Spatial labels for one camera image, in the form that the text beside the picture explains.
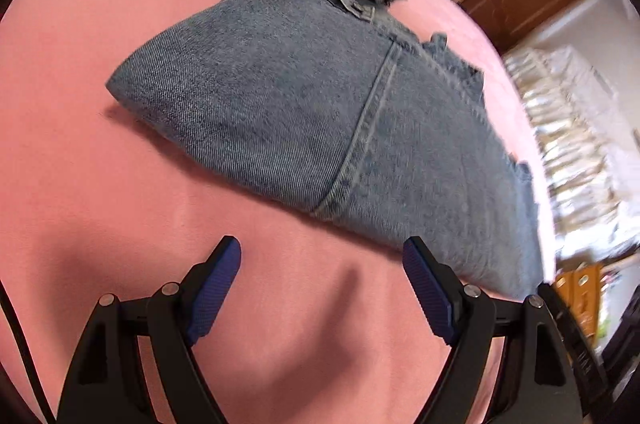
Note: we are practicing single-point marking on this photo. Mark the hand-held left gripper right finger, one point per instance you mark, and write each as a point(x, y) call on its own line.
point(430, 289)

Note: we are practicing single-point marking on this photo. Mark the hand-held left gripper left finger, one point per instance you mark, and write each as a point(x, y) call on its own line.
point(215, 294)

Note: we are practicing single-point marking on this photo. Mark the blue denim jacket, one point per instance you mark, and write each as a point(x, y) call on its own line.
point(300, 104)

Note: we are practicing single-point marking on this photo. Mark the orange wooden cabinet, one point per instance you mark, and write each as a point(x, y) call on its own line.
point(582, 289)

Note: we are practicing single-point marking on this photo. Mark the pink bed sheet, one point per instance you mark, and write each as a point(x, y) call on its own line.
point(100, 179)

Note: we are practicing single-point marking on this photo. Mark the plastic covered sofa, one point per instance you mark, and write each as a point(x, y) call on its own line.
point(575, 129)

